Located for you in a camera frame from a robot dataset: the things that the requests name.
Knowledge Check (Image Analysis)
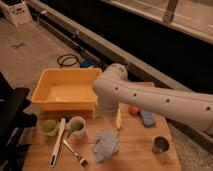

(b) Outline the yellow banana toy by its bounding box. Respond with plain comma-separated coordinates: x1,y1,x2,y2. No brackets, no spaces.
115,108,122,130

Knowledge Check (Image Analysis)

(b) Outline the metal cup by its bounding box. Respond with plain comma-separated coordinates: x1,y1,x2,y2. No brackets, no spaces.
152,136,169,155

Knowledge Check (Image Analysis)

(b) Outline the black chair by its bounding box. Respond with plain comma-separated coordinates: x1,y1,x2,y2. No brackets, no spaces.
0,72,37,171

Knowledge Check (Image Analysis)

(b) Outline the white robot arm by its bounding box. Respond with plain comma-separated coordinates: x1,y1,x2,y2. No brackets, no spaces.
92,63,213,134

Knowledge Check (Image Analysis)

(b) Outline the black coiled cable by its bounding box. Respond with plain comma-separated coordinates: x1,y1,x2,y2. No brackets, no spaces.
56,53,81,69

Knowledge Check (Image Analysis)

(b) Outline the blue sponge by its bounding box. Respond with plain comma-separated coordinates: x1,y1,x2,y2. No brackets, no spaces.
140,110,156,127

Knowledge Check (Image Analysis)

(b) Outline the blue object on floor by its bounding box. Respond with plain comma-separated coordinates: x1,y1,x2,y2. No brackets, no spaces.
80,59,94,68

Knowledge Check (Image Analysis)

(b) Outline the white mug green inside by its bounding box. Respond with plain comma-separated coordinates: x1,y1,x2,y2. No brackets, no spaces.
66,116,86,138

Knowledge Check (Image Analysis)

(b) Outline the orange red apple toy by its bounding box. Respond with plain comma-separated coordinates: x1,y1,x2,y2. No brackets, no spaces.
128,106,140,116

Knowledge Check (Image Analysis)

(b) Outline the blue cloth towel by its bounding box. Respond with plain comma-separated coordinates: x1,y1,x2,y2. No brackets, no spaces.
92,130,119,163

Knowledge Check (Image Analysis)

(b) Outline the green plastic cup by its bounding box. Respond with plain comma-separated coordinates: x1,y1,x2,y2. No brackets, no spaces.
42,119,58,137

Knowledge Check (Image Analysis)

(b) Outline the white cardboard box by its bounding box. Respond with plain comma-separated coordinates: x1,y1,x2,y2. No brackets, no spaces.
0,0,32,26

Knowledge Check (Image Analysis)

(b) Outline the yellow plastic tray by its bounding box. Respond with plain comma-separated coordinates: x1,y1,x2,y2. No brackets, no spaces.
32,68,101,111

